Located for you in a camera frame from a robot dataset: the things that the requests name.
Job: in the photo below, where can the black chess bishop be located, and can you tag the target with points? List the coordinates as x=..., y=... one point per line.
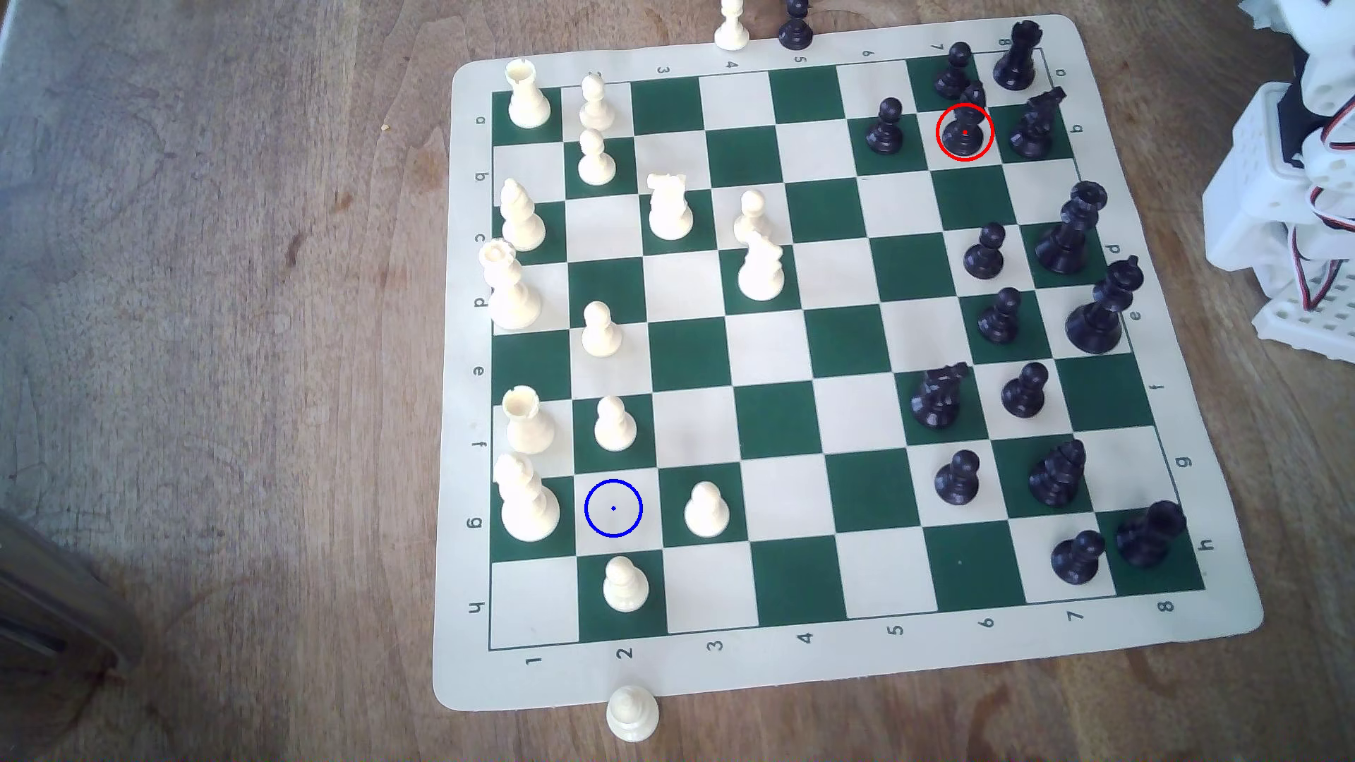
x=1055, y=479
x=964, y=129

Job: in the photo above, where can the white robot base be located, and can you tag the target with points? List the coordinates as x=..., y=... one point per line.
x=1249, y=228

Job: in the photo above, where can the green white chess mat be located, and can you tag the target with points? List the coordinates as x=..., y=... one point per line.
x=688, y=349

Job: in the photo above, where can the white chess pawn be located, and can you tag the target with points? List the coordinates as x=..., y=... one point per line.
x=626, y=588
x=706, y=514
x=601, y=333
x=752, y=217
x=596, y=106
x=615, y=428
x=632, y=717
x=596, y=161

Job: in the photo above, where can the white chess knight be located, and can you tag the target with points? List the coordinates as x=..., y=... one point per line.
x=669, y=212
x=760, y=273

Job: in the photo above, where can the white chess rook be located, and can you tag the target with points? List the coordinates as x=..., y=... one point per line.
x=527, y=101
x=527, y=425

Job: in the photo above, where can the white chess queen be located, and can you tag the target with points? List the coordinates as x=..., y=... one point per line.
x=512, y=296

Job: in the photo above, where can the white chess king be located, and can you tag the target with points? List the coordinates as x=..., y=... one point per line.
x=527, y=508

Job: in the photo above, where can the black chess knight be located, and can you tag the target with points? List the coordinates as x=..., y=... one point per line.
x=1033, y=129
x=937, y=402

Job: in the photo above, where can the black chess pawn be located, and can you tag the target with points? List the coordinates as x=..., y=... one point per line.
x=999, y=320
x=954, y=76
x=885, y=129
x=795, y=32
x=1077, y=562
x=957, y=482
x=1024, y=394
x=984, y=256

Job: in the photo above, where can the black chess queen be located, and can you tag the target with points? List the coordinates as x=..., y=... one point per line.
x=1064, y=241

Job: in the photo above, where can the black chess king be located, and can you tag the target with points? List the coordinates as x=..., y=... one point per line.
x=1096, y=320

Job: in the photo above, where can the black chess rook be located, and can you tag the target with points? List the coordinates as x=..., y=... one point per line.
x=1147, y=538
x=1015, y=61

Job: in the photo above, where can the dark grey blurred object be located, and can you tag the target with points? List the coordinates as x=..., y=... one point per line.
x=53, y=593

